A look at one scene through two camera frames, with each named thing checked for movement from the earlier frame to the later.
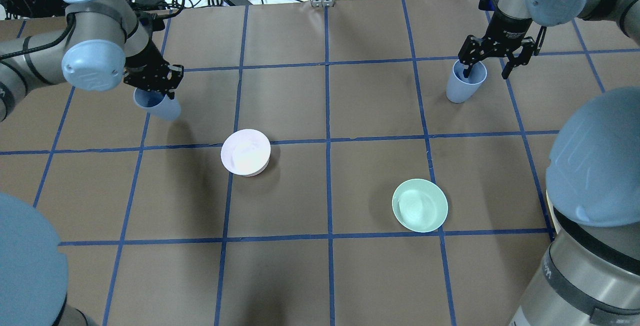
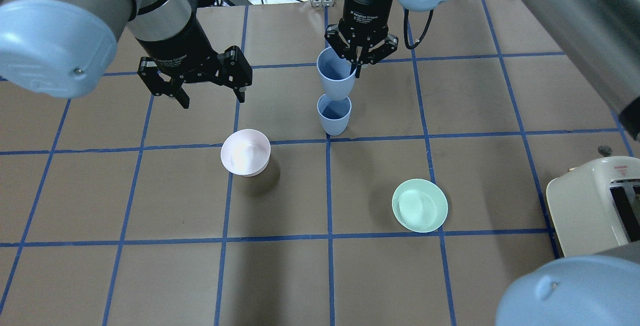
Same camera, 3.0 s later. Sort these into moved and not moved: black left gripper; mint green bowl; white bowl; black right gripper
Moved: black left gripper; black right gripper
Not moved: mint green bowl; white bowl
